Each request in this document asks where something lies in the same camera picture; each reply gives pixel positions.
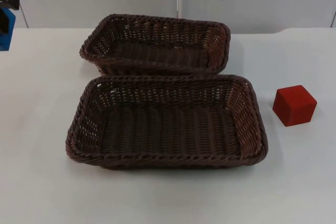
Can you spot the dark brown wicker basket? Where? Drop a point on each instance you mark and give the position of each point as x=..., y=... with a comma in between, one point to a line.
x=162, y=51
x=168, y=129

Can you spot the red cube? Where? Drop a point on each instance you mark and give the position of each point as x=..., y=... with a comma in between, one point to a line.
x=294, y=107

